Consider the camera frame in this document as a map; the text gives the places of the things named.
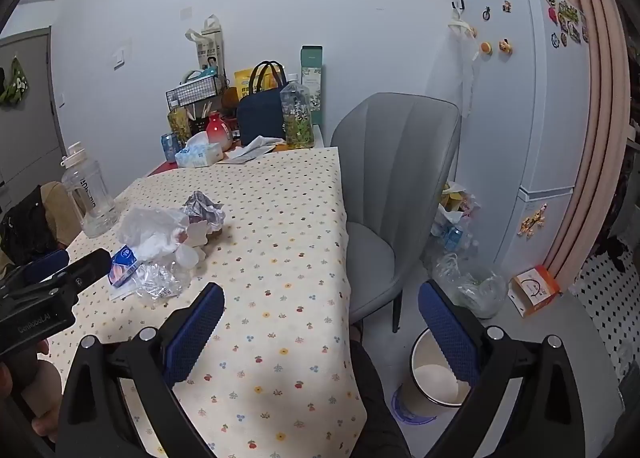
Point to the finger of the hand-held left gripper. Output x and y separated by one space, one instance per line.
87 265
47 263

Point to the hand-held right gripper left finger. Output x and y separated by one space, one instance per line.
200 328

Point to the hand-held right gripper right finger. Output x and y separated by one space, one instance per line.
445 333

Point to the white trash bin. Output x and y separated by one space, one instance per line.
437 380

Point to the clear plastic packaging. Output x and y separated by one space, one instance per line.
160 280

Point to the white plastic bag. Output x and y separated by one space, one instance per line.
460 63
150 233

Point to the small clear plastic cup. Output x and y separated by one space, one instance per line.
187 255

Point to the silver foil wrapper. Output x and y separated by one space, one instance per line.
205 208

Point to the person's left hand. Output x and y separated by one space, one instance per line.
45 388

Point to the black bag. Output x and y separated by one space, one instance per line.
25 228

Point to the clear plastic bag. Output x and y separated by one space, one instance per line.
470 288

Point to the brown wooden chair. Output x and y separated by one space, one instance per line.
62 210

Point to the clear glass jar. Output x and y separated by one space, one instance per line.
90 198

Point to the person's dark trouser leg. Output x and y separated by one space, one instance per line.
375 398

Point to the orange white box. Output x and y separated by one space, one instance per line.
535 290

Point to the floral cream tablecloth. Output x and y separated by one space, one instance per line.
280 263

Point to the bag of mixed packaging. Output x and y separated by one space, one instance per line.
455 218

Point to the red table mat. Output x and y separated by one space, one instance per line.
162 168

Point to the grey cabinet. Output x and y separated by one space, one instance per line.
30 138

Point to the yellow orange dragon magnet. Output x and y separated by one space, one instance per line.
534 222

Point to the blue drink can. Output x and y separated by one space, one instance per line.
169 144

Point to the blue white tissue box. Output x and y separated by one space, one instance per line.
200 156

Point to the white dotted mat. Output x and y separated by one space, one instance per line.
605 278

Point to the glass jar with yellow contents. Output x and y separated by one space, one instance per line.
179 123

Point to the printed paper sheet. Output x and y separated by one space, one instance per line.
240 157

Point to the grey upholstered chair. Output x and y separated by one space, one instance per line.
395 163

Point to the black chopstick holder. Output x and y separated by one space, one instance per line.
200 124

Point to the green floral hanging cloth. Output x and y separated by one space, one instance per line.
14 83

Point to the red white vase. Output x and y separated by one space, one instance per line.
220 133

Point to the crumpled white paper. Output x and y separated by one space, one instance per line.
262 143

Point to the brown container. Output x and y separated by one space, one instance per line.
230 97

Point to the navy lunch bag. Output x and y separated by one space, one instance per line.
260 113

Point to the clear bottle with floral label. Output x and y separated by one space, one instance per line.
297 118

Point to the white refrigerator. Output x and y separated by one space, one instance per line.
525 113

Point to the yellow snack packet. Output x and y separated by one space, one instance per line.
245 81

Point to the white printed tote bag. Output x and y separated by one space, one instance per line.
209 51

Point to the hanging white plastic bag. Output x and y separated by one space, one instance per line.
460 63

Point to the tall green box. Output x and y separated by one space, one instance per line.
312 73

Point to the cluster of fridge magnets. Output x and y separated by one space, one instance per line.
485 47

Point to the white light switch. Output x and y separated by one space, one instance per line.
121 56

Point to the white wall socket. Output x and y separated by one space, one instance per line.
186 12

